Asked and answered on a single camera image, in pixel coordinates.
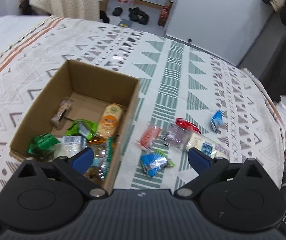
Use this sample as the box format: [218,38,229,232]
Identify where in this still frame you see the dark clothing pile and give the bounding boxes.
[18,0,37,16]

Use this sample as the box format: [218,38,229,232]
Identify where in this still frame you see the small blue snack packet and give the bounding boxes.
[210,110,225,133]

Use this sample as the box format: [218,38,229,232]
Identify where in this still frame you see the orange biscuit packet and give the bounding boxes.
[97,103,123,138]

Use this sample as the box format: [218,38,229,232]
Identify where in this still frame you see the brown cardboard box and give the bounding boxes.
[9,59,141,196]

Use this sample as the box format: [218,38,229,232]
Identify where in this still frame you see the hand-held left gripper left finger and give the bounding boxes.
[17,147,108,200]

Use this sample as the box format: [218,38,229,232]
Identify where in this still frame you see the bright green snack packet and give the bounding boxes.
[66,119,99,140]

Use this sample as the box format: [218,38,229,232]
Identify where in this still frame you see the clear purple snack packet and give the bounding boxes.
[161,123,188,152]

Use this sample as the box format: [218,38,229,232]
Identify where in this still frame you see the cream bread packet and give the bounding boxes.
[185,132,230,160]

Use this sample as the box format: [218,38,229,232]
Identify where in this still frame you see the clear white snack packet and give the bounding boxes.
[55,135,86,158]

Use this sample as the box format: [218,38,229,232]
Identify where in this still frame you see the white bed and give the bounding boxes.
[0,15,51,66]

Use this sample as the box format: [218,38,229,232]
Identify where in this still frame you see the pink sausage snack packet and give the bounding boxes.
[138,123,162,151]

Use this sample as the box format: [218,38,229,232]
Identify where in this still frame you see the black chair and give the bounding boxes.
[239,27,286,103]

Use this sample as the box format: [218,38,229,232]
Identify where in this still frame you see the red drink bottle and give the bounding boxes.
[158,0,171,27]

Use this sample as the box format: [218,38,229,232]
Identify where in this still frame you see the red snack packet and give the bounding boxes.
[175,117,201,134]

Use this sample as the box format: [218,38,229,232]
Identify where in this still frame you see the large blue snack packet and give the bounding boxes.
[140,150,175,178]

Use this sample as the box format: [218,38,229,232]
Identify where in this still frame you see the patterned woven blanket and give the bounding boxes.
[0,15,286,202]

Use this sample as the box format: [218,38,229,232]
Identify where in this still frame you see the green-edged brown cake packet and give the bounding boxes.
[89,137,114,181]

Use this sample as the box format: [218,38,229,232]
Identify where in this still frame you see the clear brown bar packet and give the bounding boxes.
[51,99,74,131]

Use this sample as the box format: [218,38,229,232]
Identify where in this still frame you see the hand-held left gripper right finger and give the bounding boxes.
[174,147,271,200]

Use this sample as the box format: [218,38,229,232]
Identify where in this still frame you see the dark green snack packet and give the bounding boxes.
[27,133,60,156]

